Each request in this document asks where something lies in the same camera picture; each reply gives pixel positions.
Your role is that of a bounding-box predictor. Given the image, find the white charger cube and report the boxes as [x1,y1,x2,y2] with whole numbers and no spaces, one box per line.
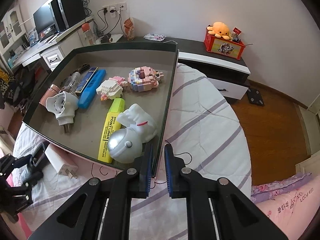
[44,144,78,179]

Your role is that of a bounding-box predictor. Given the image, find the striped white bed quilt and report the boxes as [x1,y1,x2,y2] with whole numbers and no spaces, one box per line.
[19,64,252,239]

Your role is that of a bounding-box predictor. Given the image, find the white desk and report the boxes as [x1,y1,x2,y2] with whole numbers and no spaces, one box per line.
[9,16,93,73]

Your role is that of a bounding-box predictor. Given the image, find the yellow highlighter marker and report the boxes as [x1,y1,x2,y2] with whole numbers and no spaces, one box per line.
[98,98,125,164]

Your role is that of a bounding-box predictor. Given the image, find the pink pillow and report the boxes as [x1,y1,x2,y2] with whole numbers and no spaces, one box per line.
[251,173,319,239]

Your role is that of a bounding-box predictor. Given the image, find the computer monitor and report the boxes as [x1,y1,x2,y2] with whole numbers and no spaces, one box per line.
[33,2,57,41]

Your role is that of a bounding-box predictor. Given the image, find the white brick figure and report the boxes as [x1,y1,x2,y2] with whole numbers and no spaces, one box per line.
[96,76,129,101]

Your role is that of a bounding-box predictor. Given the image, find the orange octopus plush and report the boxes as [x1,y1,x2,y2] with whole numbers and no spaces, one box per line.
[207,22,230,40]

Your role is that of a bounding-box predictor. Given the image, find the orange lid water bottle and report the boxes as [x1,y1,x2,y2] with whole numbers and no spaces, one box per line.
[81,22,95,46]

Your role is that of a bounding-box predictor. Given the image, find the black white nightstand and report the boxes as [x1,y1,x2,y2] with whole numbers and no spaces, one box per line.
[118,37,251,103]

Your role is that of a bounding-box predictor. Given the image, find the white plug adapter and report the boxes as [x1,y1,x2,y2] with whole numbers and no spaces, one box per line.
[46,91,79,133]

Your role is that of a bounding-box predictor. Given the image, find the black floor scale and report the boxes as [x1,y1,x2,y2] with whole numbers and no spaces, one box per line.
[246,88,264,106]

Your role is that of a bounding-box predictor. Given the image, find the wall power outlet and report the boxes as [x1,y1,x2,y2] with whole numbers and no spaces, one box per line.
[102,2,127,12]

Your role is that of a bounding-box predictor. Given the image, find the white astronaut figure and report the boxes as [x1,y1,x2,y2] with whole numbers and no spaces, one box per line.
[107,103,157,164]

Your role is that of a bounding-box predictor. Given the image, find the black hair clip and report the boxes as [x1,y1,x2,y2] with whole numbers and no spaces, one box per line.
[77,63,90,74]

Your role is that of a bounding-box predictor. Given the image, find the pink cup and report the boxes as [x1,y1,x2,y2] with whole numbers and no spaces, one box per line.
[40,84,60,107]

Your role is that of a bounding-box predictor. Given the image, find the pink purple brick figure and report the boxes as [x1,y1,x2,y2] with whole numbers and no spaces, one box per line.
[127,66,164,93]

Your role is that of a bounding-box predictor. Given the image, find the blue highlighter marker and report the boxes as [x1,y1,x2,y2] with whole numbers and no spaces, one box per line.
[78,69,106,109]

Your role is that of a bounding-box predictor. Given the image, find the pink storage box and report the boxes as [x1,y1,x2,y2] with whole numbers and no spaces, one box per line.
[22,42,180,199]

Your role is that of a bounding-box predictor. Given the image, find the red storage crate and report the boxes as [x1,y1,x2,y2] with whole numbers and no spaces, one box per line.
[204,31,246,60]

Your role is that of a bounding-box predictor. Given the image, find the white glass cabinet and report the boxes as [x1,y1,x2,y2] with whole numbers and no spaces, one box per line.
[1,5,26,54]

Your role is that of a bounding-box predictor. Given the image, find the crumpled wrapper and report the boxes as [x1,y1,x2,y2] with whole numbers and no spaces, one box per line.
[143,33,165,42]

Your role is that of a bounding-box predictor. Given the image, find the orange snack bag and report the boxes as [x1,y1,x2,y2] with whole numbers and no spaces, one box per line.
[124,17,135,41]

